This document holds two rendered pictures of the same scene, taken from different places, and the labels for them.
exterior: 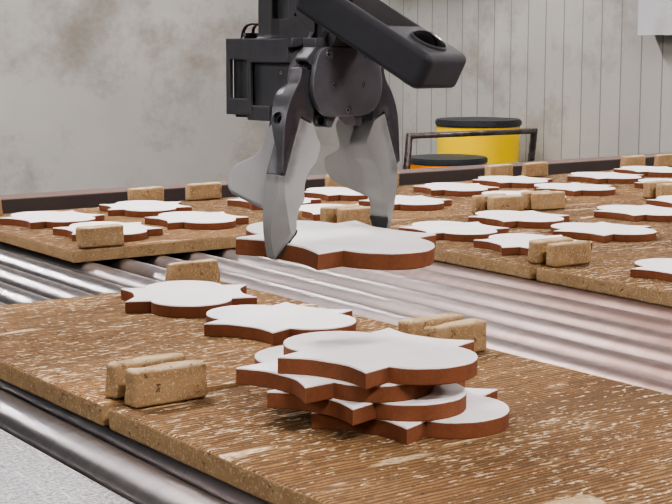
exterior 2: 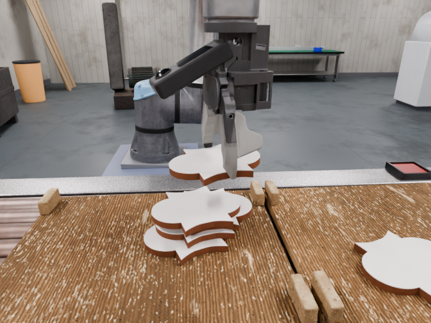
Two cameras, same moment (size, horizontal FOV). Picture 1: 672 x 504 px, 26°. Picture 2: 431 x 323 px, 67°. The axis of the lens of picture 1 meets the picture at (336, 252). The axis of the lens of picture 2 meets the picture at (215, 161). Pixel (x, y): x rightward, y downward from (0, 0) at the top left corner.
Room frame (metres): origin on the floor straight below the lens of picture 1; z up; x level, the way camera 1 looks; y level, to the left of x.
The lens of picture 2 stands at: (1.23, -0.40, 1.25)
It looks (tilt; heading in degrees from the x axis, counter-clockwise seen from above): 22 degrees down; 121
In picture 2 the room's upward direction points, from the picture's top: straight up
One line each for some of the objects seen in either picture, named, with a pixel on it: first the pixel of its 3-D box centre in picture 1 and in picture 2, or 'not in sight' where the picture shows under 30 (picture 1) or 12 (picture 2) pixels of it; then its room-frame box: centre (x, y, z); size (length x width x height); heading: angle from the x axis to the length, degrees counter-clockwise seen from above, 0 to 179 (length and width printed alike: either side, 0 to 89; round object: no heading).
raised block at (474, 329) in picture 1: (455, 338); (302, 297); (1.16, -0.10, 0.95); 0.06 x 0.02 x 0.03; 126
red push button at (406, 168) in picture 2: not in sight; (408, 170); (1.26, 0.47, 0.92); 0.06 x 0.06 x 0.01; 35
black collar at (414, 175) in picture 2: not in sight; (408, 170); (1.26, 0.47, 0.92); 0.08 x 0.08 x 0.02; 35
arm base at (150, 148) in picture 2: not in sight; (154, 139); (0.58, 0.32, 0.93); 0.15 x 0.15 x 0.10
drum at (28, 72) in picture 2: not in sight; (30, 81); (-4.78, 3.03, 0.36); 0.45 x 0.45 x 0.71
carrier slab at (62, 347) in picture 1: (173, 338); (406, 236); (1.27, 0.14, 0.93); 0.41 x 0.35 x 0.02; 36
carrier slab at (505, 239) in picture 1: (525, 230); not in sight; (1.90, -0.25, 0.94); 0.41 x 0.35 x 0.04; 34
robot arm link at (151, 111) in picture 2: not in sight; (156, 101); (0.59, 0.32, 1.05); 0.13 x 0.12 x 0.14; 37
